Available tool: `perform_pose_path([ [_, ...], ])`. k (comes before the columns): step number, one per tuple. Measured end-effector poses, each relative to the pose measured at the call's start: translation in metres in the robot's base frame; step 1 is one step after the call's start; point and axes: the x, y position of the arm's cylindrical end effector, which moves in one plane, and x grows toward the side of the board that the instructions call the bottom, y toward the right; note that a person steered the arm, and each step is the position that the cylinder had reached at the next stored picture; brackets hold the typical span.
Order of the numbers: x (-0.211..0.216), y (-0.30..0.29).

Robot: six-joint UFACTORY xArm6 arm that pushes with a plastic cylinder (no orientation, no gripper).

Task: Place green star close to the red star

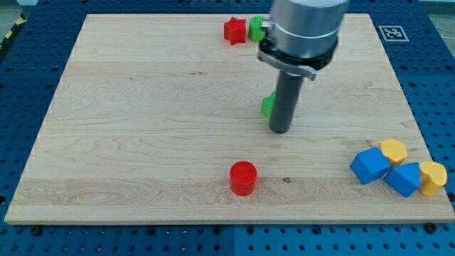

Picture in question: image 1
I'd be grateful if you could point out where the red cylinder block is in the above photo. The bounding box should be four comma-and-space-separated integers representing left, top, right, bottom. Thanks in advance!
230, 161, 257, 196

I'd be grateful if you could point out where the yellow heart block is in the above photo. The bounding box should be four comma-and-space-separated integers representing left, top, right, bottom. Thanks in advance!
419, 161, 448, 196

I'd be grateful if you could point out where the white fiducial marker tag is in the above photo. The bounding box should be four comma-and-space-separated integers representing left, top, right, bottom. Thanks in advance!
379, 25, 409, 42

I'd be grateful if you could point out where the green round block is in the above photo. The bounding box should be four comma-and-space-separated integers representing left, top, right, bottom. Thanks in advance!
248, 16, 266, 43

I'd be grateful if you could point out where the yellow hexagon block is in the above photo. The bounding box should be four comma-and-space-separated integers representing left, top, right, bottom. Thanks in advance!
379, 138, 408, 166

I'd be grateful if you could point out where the light wooden board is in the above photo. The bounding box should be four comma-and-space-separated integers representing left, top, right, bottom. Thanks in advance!
5, 14, 454, 225

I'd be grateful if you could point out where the blue cube block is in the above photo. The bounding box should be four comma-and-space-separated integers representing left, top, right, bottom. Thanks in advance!
350, 147, 392, 184

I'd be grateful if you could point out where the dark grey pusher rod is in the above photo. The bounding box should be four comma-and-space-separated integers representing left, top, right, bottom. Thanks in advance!
269, 71, 304, 134

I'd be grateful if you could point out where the red star block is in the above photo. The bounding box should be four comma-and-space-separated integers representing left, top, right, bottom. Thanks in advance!
223, 16, 246, 46

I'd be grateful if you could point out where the green star block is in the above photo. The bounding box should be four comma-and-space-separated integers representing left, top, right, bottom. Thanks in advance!
261, 91, 275, 124

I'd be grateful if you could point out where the blue triangular block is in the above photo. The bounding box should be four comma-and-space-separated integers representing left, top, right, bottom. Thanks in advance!
384, 162, 420, 198

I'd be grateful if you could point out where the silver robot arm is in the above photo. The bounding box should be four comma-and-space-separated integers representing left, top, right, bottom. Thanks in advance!
257, 0, 349, 80

